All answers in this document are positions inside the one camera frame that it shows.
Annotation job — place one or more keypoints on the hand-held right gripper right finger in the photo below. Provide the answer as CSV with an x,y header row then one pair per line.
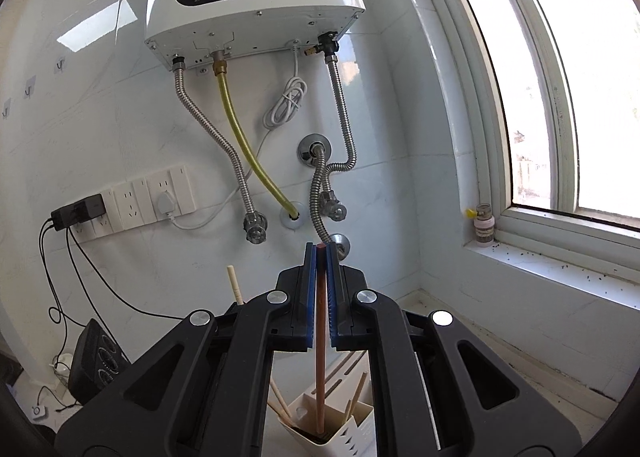
x,y
330,287

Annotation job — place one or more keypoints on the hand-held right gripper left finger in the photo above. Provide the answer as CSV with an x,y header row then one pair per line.
x,y
311,287

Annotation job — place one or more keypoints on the cream chopstick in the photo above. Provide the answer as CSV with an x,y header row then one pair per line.
x,y
281,399
235,284
357,394

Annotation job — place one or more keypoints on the dark brown chopstick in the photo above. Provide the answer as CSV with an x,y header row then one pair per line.
x,y
320,387

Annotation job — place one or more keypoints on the white utensil holder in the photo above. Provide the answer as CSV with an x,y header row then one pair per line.
x,y
340,437

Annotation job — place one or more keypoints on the small white device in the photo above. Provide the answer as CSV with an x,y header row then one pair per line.
x,y
39,412

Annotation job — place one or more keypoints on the metal water valve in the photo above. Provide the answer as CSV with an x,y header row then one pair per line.
x,y
335,207
255,229

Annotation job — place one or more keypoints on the tan wooden chopstick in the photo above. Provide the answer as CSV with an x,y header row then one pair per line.
x,y
277,414

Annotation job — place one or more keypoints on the black charger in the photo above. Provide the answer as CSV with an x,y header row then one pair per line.
x,y
62,218
90,207

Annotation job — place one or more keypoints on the small pink bottle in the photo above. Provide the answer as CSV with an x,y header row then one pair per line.
x,y
484,232

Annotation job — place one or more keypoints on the black brass gas valve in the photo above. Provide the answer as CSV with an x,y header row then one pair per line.
x,y
325,43

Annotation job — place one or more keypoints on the white water heater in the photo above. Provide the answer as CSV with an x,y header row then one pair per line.
x,y
225,22

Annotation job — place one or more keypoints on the window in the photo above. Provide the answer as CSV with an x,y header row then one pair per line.
x,y
575,87

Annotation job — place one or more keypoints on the chrome wall flange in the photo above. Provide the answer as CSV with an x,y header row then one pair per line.
x,y
342,244
306,147

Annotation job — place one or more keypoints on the white wall flange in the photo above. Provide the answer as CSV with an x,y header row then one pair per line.
x,y
292,219

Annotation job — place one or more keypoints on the white wall socket panel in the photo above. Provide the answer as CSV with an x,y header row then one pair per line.
x,y
132,204

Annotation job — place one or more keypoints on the metal wall hook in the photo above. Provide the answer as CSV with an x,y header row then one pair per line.
x,y
59,64
5,107
28,89

